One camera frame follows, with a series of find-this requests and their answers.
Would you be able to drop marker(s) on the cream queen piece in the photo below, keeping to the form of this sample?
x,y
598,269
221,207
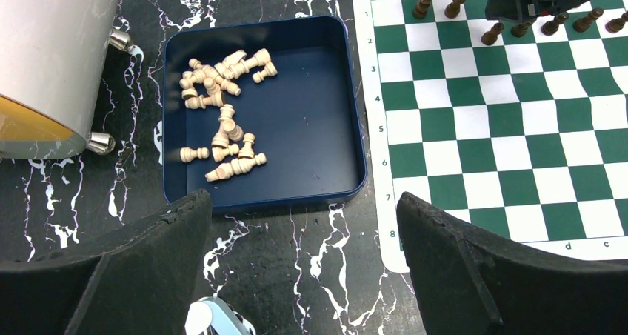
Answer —
x,y
260,58

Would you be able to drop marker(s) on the green white chess board mat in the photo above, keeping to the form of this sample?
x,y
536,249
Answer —
x,y
526,138

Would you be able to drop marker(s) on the cream knight piece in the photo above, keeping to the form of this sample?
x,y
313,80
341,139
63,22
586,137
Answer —
x,y
229,60

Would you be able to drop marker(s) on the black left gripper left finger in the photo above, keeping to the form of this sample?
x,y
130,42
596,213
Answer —
x,y
137,279

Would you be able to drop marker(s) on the cream orange cylindrical drum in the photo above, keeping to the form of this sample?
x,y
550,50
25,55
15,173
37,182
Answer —
x,y
52,59

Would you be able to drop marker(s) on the dark brown rook piece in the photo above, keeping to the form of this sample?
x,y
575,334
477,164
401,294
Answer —
x,y
421,9

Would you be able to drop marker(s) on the dark brown bishop piece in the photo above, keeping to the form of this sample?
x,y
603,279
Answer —
x,y
453,8

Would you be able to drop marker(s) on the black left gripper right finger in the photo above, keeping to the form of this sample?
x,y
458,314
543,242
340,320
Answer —
x,y
468,280

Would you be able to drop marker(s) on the dark brown pawn piece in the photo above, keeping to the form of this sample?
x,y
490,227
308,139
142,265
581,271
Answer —
x,y
491,36
617,24
551,27
520,30
584,23

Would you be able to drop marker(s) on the blue square tray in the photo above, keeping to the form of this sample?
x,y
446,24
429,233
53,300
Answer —
x,y
305,119

